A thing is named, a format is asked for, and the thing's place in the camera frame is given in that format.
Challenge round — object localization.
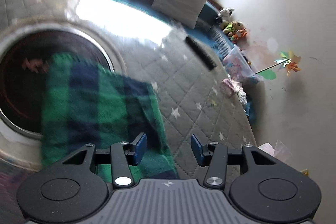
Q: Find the pale pink bag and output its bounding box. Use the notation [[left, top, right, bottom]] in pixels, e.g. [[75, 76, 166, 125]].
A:
[[259, 139, 292, 163]]

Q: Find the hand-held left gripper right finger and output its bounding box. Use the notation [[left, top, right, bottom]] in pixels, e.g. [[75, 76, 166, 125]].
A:
[[191, 133, 279, 188]]

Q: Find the clear printed plastic bag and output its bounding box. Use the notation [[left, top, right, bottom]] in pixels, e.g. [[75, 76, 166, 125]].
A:
[[223, 45, 264, 84]]

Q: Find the green blue plaid shirt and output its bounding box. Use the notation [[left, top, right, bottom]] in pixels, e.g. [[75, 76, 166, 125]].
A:
[[41, 53, 180, 180]]

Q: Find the grey quilted star table cover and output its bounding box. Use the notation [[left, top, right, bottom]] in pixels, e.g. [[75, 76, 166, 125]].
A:
[[0, 0, 258, 180]]

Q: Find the colourful pinwheel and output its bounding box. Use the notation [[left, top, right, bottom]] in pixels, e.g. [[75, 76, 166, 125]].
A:
[[253, 51, 302, 77]]

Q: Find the brown green plush toy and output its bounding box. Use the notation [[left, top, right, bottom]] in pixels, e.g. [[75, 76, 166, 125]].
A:
[[222, 21, 243, 35]]

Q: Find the grey square cushion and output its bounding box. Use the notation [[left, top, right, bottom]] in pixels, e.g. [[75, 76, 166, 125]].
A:
[[152, 0, 208, 29]]

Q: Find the orange plush toy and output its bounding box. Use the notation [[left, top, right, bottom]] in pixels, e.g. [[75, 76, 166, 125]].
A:
[[231, 28, 248, 43]]

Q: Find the black remote control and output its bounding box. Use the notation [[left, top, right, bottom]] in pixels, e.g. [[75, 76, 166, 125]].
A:
[[184, 35, 218, 71]]

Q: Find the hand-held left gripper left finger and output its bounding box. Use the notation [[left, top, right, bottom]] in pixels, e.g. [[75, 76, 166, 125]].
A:
[[62, 133, 147, 187]]

